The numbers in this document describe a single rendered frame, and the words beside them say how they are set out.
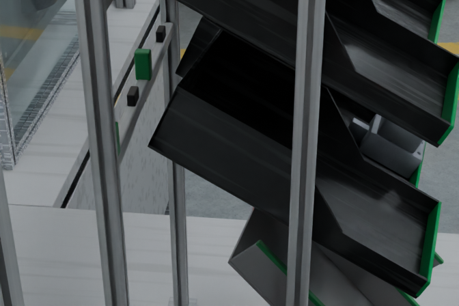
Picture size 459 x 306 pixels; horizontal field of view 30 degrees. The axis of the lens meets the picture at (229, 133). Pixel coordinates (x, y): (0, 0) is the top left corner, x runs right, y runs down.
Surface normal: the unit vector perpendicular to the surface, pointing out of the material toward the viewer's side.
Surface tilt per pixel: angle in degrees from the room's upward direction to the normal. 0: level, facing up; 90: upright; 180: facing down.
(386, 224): 25
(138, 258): 0
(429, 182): 0
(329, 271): 45
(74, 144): 0
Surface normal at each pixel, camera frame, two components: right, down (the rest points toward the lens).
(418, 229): 0.41, -0.72
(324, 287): 0.68, -0.51
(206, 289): 0.00, -0.86
